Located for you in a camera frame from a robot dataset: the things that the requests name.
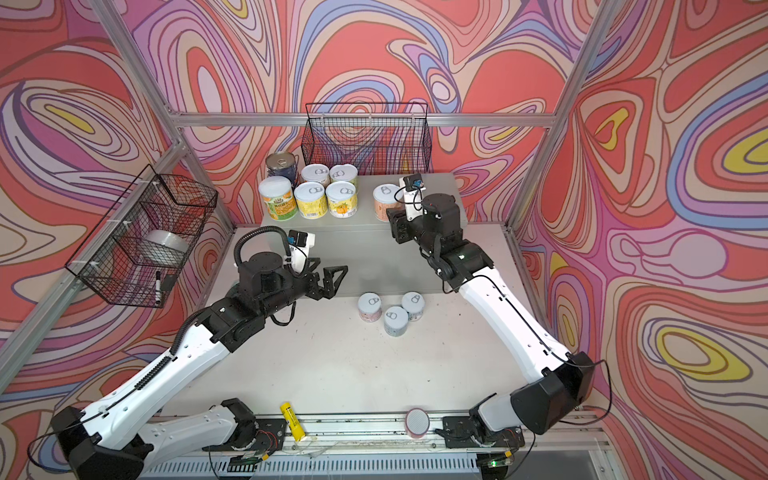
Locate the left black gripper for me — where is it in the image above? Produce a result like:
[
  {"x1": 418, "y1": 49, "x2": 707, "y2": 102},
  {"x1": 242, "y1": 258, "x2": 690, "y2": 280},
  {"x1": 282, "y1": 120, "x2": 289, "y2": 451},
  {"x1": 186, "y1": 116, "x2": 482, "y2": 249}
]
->
[{"x1": 255, "y1": 256, "x2": 348, "y2": 323}]

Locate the yellow label can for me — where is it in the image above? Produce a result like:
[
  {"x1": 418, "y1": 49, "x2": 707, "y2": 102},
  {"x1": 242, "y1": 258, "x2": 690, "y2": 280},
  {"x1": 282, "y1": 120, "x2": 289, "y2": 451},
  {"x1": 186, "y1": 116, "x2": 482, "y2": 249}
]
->
[
  {"x1": 294, "y1": 182, "x2": 328, "y2": 220},
  {"x1": 326, "y1": 181, "x2": 358, "y2": 219}
]

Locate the white lid can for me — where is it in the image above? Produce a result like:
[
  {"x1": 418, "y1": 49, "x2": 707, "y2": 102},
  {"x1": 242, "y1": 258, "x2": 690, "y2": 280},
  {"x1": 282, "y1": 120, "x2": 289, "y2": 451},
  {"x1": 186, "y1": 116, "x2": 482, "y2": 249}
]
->
[
  {"x1": 384, "y1": 306, "x2": 409, "y2": 337},
  {"x1": 401, "y1": 291, "x2": 426, "y2": 322}
]

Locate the green label can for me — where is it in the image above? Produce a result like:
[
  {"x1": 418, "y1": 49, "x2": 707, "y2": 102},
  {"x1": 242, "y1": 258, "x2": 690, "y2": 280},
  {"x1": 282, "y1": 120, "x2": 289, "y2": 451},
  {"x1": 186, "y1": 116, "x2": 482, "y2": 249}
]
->
[{"x1": 329, "y1": 164, "x2": 358, "y2": 185}]

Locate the pink label can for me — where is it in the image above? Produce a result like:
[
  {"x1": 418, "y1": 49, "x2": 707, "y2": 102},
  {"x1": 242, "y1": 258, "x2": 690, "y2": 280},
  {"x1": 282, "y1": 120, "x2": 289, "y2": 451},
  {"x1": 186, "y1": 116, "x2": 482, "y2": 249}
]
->
[{"x1": 300, "y1": 164, "x2": 331, "y2": 186}]

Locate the green yellow peach can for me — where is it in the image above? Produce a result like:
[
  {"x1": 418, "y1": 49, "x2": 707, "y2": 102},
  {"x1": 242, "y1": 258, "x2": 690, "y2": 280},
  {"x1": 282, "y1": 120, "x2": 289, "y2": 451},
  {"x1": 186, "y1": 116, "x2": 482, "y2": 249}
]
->
[{"x1": 258, "y1": 176, "x2": 298, "y2": 221}]

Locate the dark blue tin can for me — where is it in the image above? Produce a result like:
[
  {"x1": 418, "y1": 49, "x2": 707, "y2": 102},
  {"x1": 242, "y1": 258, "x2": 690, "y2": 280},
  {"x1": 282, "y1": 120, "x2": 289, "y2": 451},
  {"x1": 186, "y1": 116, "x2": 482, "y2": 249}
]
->
[{"x1": 265, "y1": 152, "x2": 298, "y2": 183}]

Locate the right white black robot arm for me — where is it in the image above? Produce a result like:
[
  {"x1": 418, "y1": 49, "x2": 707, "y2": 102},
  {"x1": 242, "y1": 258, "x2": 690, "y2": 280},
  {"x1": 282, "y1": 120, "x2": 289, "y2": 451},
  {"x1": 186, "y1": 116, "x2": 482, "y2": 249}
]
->
[{"x1": 387, "y1": 188, "x2": 596, "y2": 437}]

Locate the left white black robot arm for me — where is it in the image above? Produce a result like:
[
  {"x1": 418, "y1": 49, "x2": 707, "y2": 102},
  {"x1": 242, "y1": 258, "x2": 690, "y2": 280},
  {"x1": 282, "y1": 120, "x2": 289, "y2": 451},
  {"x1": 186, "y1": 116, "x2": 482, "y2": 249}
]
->
[{"x1": 48, "y1": 226, "x2": 348, "y2": 479}]

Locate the grey metal cabinet box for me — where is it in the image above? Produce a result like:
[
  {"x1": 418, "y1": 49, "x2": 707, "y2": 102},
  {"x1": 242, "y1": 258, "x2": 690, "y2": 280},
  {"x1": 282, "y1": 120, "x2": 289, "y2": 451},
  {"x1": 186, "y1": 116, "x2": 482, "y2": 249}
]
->
[{"x1": 262, "y1": 175, "x2": 441, "y2": 296}]

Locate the yellow glue tube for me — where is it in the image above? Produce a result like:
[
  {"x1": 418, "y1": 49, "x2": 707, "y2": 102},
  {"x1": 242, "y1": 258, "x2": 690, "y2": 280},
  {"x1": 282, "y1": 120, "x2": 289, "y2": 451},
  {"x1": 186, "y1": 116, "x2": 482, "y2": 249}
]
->
[{"x1": 280, "y1": 401, "x2": 306, "y2": 442}]

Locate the pink tape roll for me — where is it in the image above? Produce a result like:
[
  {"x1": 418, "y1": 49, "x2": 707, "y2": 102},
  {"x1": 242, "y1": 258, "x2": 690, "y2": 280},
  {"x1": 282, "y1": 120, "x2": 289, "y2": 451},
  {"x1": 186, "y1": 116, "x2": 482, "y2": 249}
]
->
[{"x1": 404, "y1": 408, "x2": 431, "y2": 439}]

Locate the silver tape roll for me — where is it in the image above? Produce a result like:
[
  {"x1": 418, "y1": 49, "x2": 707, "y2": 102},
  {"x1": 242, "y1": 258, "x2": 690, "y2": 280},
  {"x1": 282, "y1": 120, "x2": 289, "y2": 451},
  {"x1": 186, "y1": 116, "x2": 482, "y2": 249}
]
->
[{"x1": 139, "y1": 230, "x2": 189, "y2": 268}]

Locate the black marker pen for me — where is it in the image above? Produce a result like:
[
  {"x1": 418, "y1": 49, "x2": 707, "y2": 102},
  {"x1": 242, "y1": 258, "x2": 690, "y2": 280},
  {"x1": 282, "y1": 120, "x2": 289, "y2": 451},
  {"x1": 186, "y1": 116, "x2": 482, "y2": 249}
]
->
[{"x1": 154, "y1": 270, "x2": 163, "y2": 306}]

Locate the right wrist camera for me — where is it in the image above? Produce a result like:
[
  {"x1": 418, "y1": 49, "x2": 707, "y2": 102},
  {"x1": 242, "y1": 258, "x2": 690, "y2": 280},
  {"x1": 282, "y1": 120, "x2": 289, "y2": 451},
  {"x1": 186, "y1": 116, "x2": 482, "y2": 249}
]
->
[{"x1": 401, "y1": 174, "x2": 424, "y2": 192}]

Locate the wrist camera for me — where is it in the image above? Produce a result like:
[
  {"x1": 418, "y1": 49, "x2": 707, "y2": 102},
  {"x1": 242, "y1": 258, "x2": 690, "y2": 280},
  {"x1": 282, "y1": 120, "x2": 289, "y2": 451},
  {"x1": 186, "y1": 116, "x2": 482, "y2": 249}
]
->
[
  {"x1": 401, "y1": 174, "x2": 424, "y2": 192},
  {"x1": 287, "y1": 230, "x2": 316, "y2": 249}
]

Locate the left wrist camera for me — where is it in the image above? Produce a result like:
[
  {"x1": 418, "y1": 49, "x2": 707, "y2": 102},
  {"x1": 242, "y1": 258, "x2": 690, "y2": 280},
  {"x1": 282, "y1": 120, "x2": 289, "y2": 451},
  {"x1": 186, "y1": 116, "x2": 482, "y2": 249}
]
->
[{"x1": 287, "y1": 230, "x2": 316, "y2": 249}]

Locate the back black wire basket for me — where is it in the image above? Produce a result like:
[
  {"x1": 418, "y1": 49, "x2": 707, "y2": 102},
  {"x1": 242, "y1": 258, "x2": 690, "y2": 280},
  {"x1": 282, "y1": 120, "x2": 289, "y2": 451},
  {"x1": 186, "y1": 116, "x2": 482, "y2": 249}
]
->
[{"x1": 301, "y1": 100, "x2": 432, "y2": 175}]

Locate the black wire basket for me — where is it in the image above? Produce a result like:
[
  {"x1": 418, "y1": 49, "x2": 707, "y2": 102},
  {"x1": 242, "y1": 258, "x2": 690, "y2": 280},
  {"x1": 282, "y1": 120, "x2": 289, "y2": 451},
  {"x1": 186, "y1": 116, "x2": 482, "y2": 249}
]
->
[
  {"x1": 301, "y1": 100, "x2": 432, "y2": 175},
  {"x1": 65, "y1": 166, "x2": 218, "y2": 308}
]

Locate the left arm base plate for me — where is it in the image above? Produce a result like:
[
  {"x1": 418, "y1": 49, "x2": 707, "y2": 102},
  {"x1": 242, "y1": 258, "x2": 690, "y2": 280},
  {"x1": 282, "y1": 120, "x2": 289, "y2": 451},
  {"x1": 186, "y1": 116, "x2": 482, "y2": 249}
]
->
[{"x1": 202, "y1": 417, "x2": 287, "y2": 455}]

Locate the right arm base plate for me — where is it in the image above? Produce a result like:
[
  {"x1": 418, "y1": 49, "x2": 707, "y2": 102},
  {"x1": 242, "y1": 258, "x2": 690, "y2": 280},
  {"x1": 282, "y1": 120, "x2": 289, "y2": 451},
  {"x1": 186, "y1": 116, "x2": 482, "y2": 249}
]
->
[{"x1": 435, "y1": 416, "x2": 526, "y2": 452}]

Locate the left black wire basket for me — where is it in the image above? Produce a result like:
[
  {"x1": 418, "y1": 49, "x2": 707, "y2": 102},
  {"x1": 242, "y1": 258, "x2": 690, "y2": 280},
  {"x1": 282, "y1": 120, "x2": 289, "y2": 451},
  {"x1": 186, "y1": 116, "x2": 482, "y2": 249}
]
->
[{"x1": 65, "y1": 166, "x2": 218, "y2": 308}]

